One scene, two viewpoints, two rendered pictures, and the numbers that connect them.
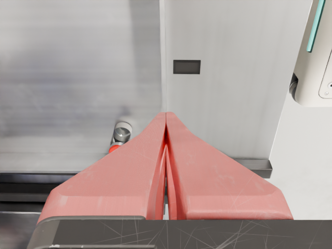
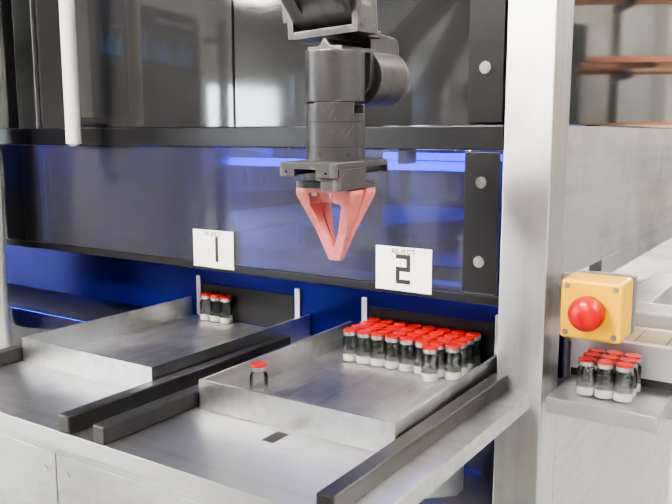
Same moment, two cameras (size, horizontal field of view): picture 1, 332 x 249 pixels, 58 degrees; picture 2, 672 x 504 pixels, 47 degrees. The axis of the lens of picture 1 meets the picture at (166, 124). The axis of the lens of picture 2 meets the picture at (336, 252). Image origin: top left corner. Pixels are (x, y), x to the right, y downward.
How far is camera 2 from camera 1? 0.72 m
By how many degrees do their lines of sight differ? 63
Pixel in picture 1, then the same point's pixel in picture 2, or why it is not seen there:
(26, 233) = (219, 339)
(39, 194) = (256, 348)
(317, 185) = not seen: outside the picture
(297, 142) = not seen: outside the picture
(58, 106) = (316, 387)
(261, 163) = (114, 432)
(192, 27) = (305, 447)
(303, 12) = (252, 490)
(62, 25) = (371, 408)
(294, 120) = not seen: outside the picture
